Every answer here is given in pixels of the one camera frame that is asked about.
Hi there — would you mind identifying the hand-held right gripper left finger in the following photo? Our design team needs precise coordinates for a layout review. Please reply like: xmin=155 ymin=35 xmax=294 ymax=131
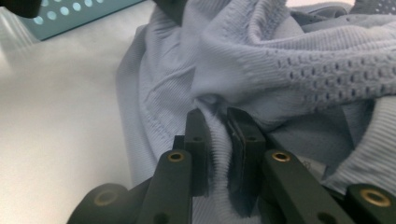
xmin=183 ymin=107 xmax=210 ymax=198

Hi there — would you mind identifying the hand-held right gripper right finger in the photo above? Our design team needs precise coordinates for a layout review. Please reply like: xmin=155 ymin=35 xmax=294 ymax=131
xmin=226 ymin=106 xmax=267 ymax=218

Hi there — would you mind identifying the light blue perforated plastic basket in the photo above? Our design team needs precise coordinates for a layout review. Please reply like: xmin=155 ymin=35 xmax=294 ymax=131
xmin=21 ymin=0 xmax=147 ymax=42

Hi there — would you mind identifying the light blue knit tank top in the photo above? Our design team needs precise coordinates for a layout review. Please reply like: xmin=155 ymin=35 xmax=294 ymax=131
xmin=115 ymin=0 xmax=396 ymax=224

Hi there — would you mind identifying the white table cover sheet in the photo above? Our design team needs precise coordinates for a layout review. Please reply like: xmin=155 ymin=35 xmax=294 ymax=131
xmin=0 ymin=0 xmax=163 ymax=224

